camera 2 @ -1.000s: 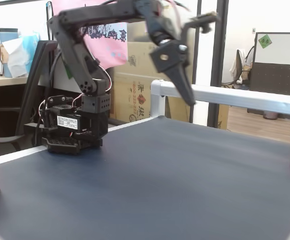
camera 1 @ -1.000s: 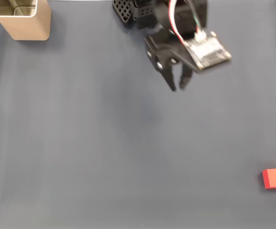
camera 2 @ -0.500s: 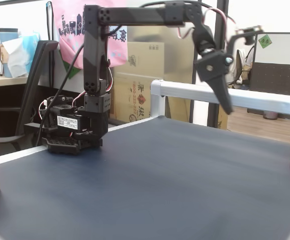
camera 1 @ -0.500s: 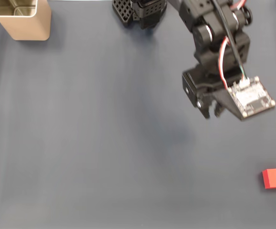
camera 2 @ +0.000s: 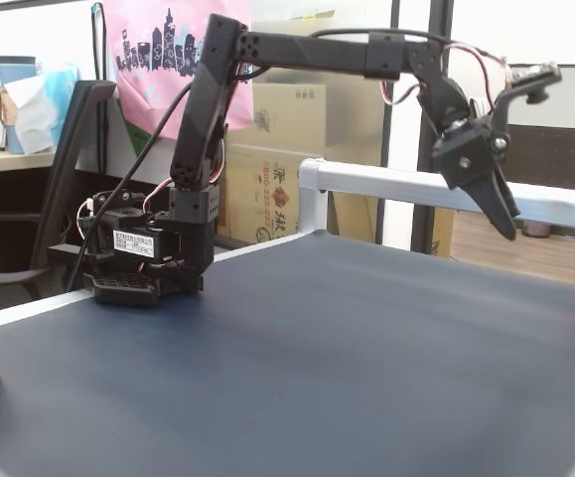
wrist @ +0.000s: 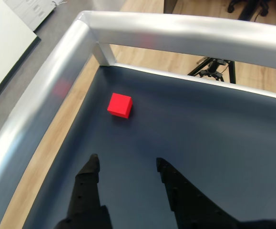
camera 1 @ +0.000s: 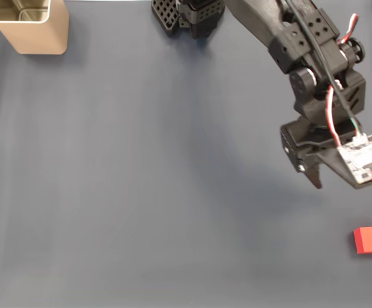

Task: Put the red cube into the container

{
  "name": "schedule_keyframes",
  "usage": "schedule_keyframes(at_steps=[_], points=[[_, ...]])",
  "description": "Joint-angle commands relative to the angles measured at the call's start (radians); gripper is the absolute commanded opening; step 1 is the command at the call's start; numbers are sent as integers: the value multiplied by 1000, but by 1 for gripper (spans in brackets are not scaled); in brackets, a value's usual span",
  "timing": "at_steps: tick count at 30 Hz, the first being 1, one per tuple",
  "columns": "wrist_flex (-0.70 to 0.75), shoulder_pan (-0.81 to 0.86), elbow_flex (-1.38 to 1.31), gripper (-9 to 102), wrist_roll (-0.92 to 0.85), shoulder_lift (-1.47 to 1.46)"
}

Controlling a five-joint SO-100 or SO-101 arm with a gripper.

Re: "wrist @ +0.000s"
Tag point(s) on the white drawer cabinet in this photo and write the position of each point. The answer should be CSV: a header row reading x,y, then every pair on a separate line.
x,y
33,12

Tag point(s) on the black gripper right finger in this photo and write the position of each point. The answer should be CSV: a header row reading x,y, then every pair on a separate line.
x,y
187,207

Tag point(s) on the black caster chair base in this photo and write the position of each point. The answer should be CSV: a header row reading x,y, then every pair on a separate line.
x,y
247,9

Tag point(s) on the red cube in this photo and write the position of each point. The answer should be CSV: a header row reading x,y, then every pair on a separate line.
x,y
118,105

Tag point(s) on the dark rectangular stand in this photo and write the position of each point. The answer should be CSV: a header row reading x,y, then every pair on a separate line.
x,y
170,6

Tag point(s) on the white panel with black edge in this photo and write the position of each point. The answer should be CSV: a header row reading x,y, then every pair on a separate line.
x,y
2,47

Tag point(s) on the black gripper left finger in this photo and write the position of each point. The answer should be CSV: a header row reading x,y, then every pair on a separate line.
x,y
85,195

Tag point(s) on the black tripod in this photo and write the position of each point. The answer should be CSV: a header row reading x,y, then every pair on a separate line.
x,y
211,69

